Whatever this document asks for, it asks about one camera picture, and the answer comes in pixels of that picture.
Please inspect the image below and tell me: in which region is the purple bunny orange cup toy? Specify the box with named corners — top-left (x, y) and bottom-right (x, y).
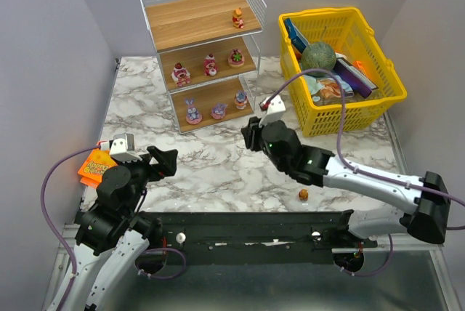
top-left (234, 90), bottom-right (248, 110)

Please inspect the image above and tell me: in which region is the orange duck toy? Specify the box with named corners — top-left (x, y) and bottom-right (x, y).
top-left (298, 189), bottom-right (309, 201)

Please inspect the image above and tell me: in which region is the pink strawberry cake toy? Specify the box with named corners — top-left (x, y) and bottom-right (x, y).
top-left (227, 49), bottom-right (245, 68)

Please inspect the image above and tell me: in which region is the pink bear toy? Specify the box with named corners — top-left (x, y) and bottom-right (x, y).
top-left (203, 54), bottom-right (218, 76)

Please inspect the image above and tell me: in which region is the red white cake toy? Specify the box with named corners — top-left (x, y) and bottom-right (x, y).
top-left (171, 62), bottom-right (191, 87)

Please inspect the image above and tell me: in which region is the orange burger toy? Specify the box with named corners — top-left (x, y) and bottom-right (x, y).
top-left (232, 7), bottom-right (244, 29)

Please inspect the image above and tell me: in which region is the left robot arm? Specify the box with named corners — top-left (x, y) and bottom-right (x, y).
top-left (42, 138), bottom-right (184, 310)

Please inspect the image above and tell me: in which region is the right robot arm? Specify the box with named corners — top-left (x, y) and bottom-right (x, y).
top-left (240, 117), bottom-right (450, 244)

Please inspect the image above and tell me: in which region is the orange sponge box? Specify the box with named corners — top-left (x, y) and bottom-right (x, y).
top-left (78, 149), bottom-right (117, 189)

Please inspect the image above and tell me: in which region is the snack bag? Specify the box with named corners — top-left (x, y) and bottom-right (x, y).
top-left (304, 75), bottom-right (357, 106)

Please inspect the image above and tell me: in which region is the green melon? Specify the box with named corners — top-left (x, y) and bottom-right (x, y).
top-left (300, 41), bottom-right (337, 71)

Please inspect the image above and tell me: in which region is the purple box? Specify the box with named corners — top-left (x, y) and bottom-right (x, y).
top-left (333, 57), bottom-right (379, 100)

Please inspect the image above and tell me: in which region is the blue book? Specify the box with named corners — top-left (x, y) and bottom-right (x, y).
top-left (284, 17), bottom-right (310, 54)

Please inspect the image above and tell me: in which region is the small orange box in basket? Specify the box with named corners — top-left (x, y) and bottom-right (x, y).
top-left (354, 61), bottom-right (367, 76)

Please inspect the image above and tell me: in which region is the yellow plastic basket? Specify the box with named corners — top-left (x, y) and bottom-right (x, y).
top-left (278, 7), bottom-right (408, 137)

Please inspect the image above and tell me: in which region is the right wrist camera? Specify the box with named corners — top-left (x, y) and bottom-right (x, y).
top-left (259, 94), bottom-right (286, 127)

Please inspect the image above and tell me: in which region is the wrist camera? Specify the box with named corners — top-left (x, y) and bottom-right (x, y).
top-left (97, 133), bottom-right (142, 163)
top-left (259, 94), bottom-right (286, 127)

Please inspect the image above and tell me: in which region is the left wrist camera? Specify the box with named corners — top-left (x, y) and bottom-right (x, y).
top-left (97, 133), bottom-right (142, 163)

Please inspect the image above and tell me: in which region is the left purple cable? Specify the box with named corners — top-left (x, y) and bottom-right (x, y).
top-left (39, 145), bottom-right (110, 308)

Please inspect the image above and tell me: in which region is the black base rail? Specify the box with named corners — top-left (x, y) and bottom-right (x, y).
top-left (142, 211), bottom-right (382, 266)

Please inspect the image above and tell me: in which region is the white wire wooden shelf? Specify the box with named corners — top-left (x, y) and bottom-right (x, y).
top-left (140, 0), bottom-right (267, 134)

